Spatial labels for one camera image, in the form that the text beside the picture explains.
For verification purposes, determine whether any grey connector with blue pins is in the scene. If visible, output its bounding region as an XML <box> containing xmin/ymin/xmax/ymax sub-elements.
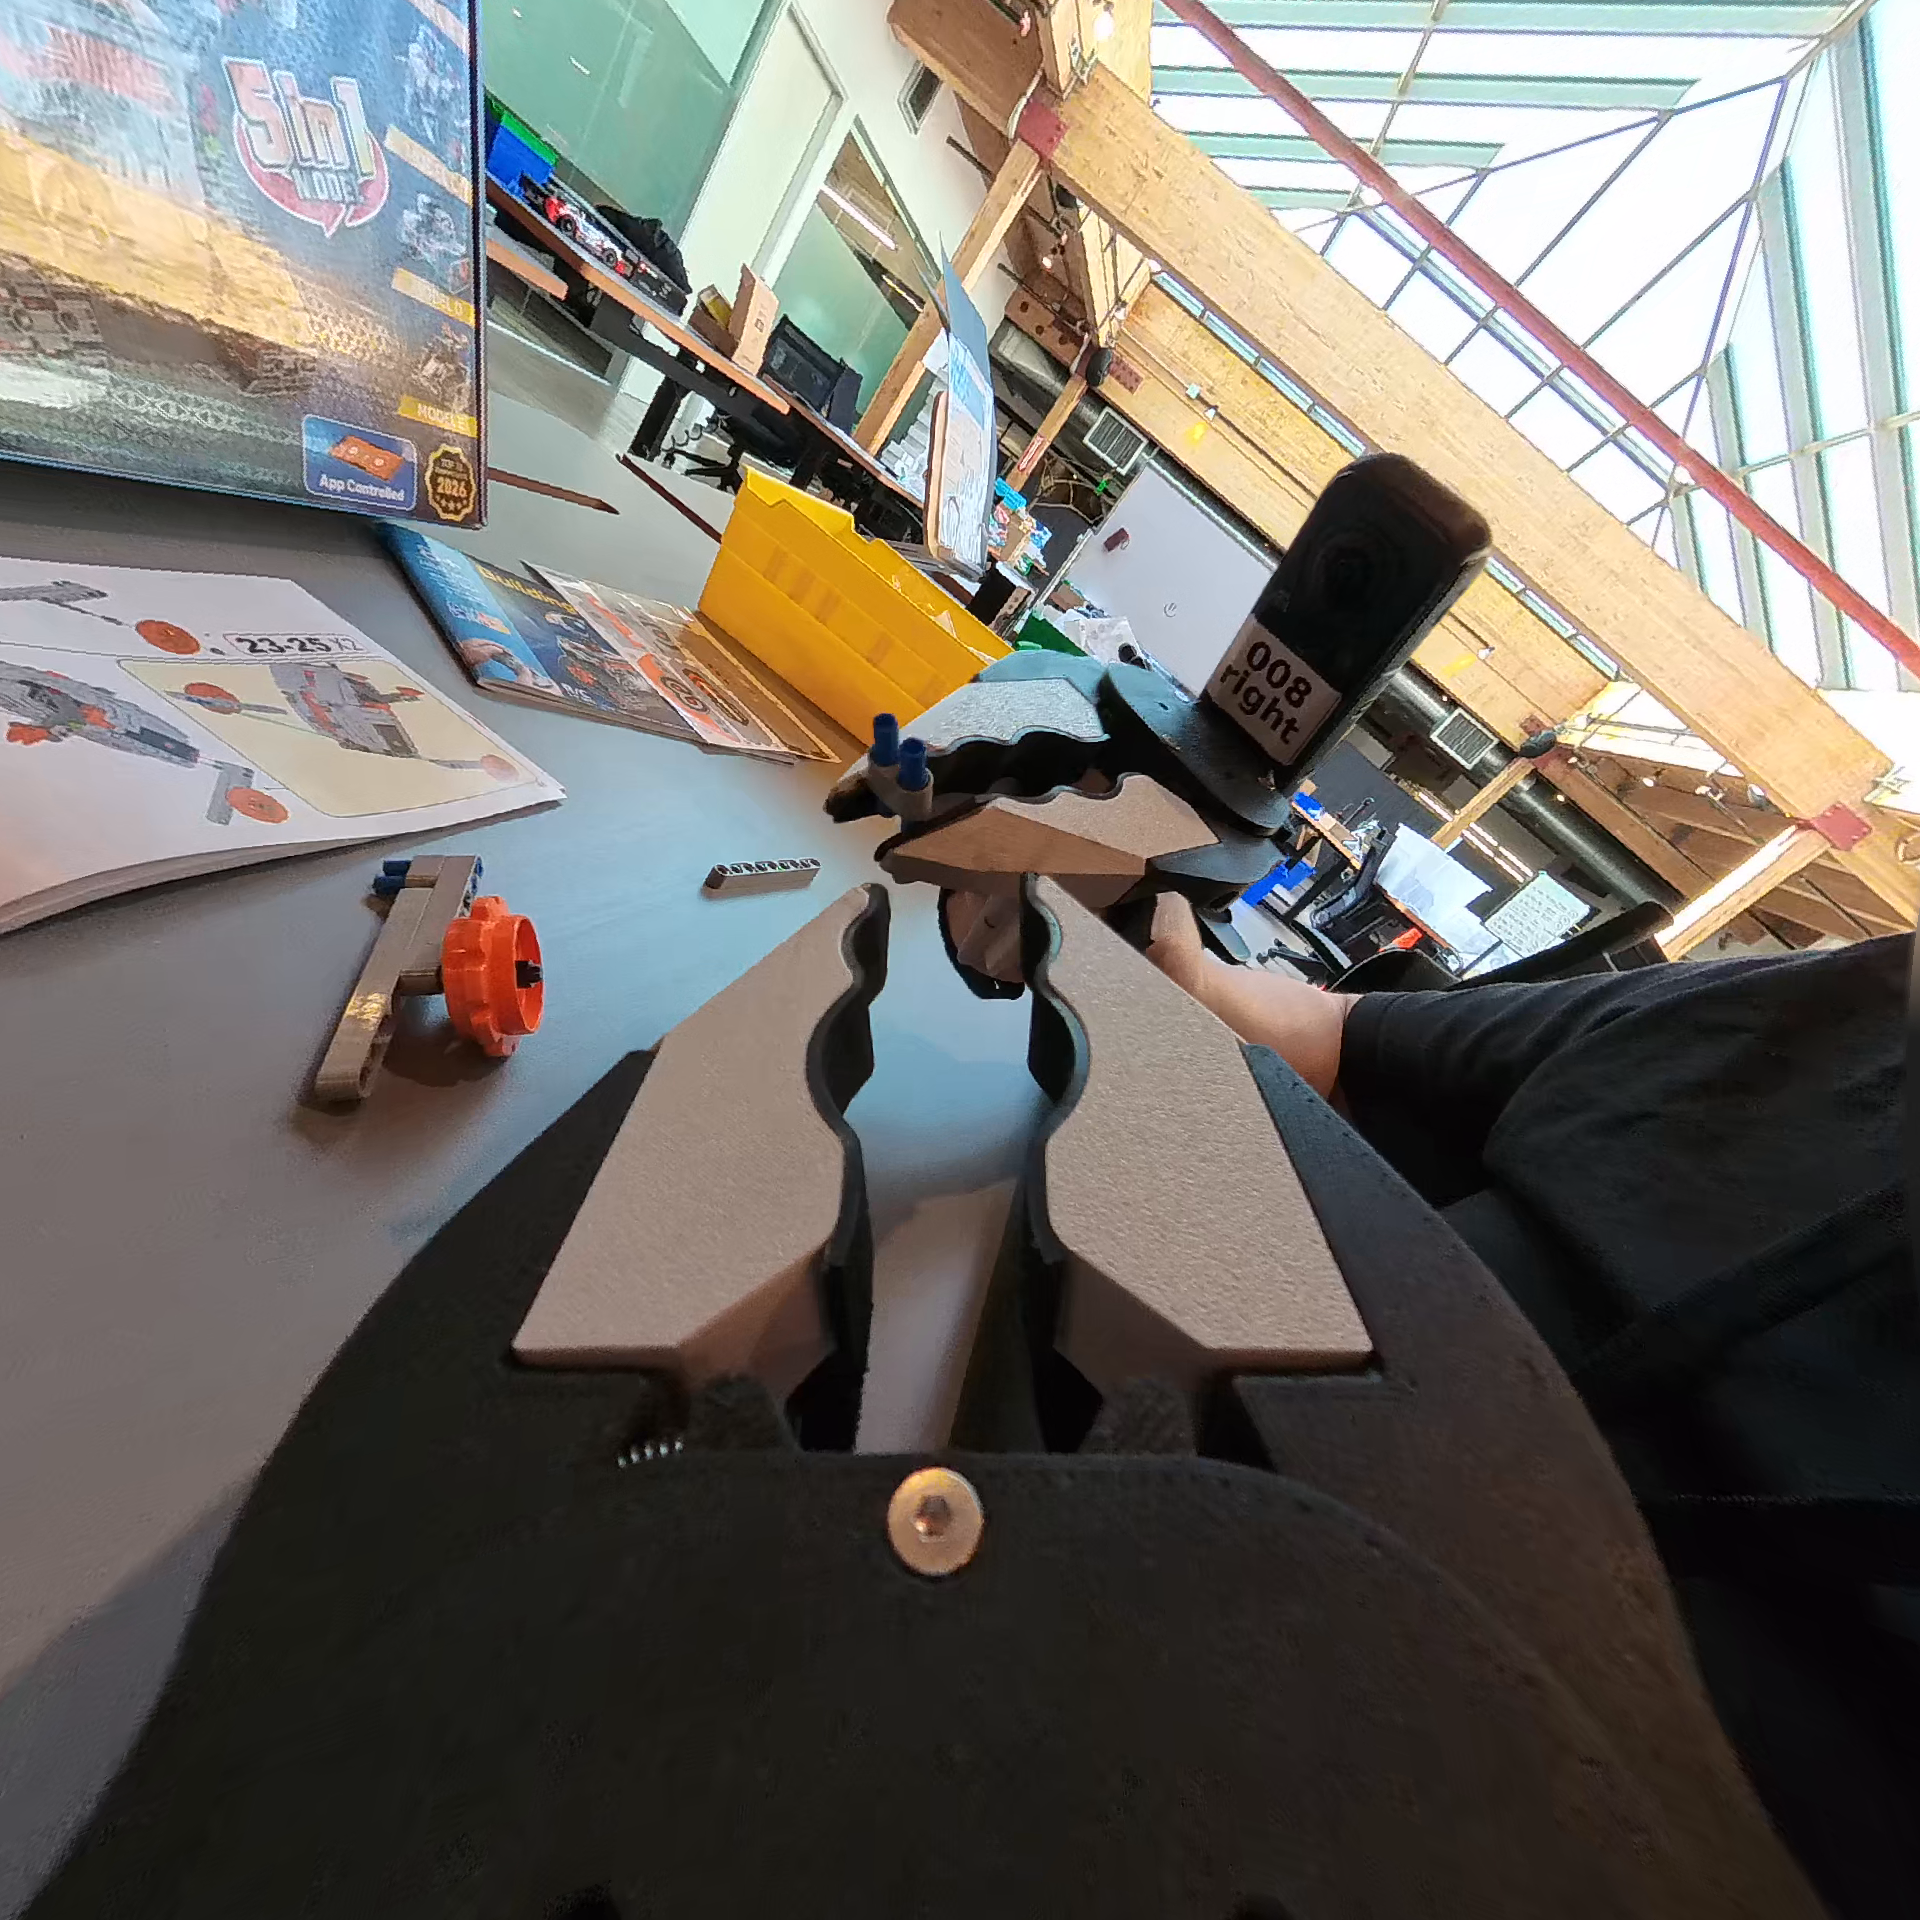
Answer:
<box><xmin>872</xmin><ymin>711</ymin><xmax>938</xmax><ymax>822</ymax></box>

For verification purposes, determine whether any person's right forearm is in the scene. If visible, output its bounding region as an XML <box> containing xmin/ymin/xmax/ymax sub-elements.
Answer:
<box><xmin>1147</xmin><ymin>896</ymin><xmax>1356</xmax><ymax>1103</ymax></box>

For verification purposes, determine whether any blue toy kit box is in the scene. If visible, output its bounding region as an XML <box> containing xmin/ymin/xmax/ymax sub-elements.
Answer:
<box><xmin>0</xmin><ymin>0</ymin><xmax>490</xmax><ymax>531</ymax></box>

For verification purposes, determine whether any white board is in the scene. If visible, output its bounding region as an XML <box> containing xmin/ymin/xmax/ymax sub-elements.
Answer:
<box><xmin>1068</xmin><ymin>456</ymin><xmax>1279</xmax><ymax>663</ymax></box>

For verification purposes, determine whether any open instruction booklet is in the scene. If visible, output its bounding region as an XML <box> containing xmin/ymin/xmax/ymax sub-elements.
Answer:
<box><xmin>0</xmin><ymin>556</ymin><xmax>570</xmax><ymax>936</ymax></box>

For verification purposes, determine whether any yellow plastic bin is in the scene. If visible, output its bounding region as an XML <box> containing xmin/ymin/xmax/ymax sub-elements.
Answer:
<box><xmin>697</xmin><ymin>464</ymin><xmax>1016</xmax><ymax>750</ymax></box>

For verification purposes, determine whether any small blue booklet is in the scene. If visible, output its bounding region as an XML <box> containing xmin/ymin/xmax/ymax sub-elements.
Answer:
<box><xmin>376</xmin><ymin>525</ymin><xmax>707</xmax><ymax>741</ymax></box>

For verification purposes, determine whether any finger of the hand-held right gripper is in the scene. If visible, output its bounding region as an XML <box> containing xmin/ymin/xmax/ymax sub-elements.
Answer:
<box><xmin>825</xmin><ymin>679</ymin><xmax>1116</xmax><ymax>824</ymax></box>
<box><xmin>878</xmin><ymin>779</ymin><xmax>1225</xmax><ymax>912</ymax></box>

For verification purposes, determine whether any long grey perforated beam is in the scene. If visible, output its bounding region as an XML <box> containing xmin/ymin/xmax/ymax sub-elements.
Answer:
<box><xmin>311</xmin><ymin>854</ymin><xmax>488</xmax><ymax>1112</ymax></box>

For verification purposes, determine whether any grey desk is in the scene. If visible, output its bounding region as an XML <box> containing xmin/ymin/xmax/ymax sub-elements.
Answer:
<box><xmin>0</xmin><ymin>391</ymin><xmax>1354</xmax><ymax>1876</ymax></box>

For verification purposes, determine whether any red printed leaflet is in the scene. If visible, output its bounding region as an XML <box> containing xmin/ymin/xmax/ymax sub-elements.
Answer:
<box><xmin>529</xmin><ymin>563</ymin><xmax>842</xmax><ymax>768</ymax></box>

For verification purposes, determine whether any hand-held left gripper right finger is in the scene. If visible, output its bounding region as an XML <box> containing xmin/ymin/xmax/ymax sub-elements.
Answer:
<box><xmin>1019</xmin><ymin>878</ymin><xmax>1377</xmax><ymax>1454</ymax></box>

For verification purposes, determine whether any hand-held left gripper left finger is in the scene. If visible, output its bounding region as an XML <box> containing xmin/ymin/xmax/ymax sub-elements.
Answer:
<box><xmin>512</xmin><ymin>885</ymin><xmax>894</xmax><ymax>1454</ymax></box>

